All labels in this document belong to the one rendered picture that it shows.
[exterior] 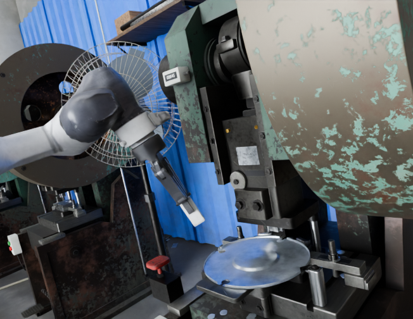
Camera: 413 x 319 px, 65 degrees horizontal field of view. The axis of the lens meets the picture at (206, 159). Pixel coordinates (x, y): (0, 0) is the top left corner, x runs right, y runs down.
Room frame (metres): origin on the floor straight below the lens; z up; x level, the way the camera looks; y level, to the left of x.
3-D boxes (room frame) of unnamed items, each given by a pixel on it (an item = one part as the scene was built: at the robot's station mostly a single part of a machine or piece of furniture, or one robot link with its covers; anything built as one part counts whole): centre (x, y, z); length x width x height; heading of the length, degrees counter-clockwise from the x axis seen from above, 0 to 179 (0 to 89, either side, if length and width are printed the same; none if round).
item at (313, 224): (0.92, -0.28, 0.81); 0.02 x 0.02 x 0.14
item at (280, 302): (0.93, -0.17, 0.68); 0.45 x 0.30 x 0.06; 43
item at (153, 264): (1.02, 0.22, 0.72); 0.07 x 0.06 x 0.08; 133
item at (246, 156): (0.91, -0.14, 1.04); 0.17 x 0.15 x 0.30; 133
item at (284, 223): (0.94, -0.18, 0.86); 0.20 x 0.16 x 0.05; 43
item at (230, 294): (0.81, -0.05, 0.72); 0.25 x 0.14 x 0.14; 133
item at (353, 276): (0.81, -0.29, 0.76); 0.17 x 0.06 x 0.10; 43
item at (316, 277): (0.72, -0.20, 0.75); 0.03 x 0.03 x 0.10; 43
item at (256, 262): (0.85, -0.08, 0.78); 0.29 x 0.29 x 0.01
